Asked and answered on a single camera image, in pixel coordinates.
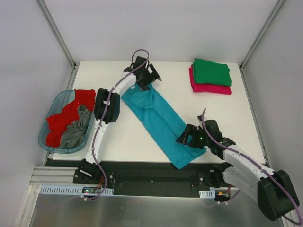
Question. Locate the folded pink t shirt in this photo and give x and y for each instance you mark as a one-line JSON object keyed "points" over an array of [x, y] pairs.
{"points": [[198, 88]]}

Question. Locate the right white cable duct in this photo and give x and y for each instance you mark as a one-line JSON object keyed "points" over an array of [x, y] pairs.
{"points": [[210, 194]]}

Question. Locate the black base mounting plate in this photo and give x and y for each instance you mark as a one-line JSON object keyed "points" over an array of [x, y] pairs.
{"points": [[162, 179]]}

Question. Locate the red t shirt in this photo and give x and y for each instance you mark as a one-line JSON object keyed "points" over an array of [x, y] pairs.
{"points": [[64, 113]]}

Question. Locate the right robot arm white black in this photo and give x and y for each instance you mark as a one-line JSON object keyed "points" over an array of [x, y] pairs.
{"points": [[272, 190]]}

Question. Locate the grey t shirt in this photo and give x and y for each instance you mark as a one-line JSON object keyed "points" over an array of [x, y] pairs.
{"points": [[75, 133]]}

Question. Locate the folded green t shirt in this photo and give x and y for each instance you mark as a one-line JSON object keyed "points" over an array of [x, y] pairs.
{"points": [[208, 72]]}

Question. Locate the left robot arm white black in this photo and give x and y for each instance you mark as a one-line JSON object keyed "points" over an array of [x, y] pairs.
{"points": [[106, 112]]}

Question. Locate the teal t shirt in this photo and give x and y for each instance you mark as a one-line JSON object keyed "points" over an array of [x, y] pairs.
{"points": [[162, 123]]}

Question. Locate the translucent blue plastic basket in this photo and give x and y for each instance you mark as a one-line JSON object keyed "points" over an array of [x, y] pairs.
{"points": [[50, 106]]}

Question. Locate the right aluminium side rail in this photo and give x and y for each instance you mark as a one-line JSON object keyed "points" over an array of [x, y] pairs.
{"points": [[254, 118]]}

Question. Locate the right aluminium frame post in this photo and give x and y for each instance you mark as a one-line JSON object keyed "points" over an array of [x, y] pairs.
{"points": [[267, 24]]}

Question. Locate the aluminium frame post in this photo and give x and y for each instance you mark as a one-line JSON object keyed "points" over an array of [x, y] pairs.
{"points": [[267, 24], [55, 30]]}

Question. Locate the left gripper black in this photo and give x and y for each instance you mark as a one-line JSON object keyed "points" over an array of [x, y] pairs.
{"points": [[147, 77]]}

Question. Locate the left aluminium frame post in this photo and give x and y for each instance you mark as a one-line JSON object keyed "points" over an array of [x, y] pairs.
{"points": [[55, 30]]}

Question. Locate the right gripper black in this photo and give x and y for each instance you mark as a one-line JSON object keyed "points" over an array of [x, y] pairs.
{"points": [[189, 136]]}

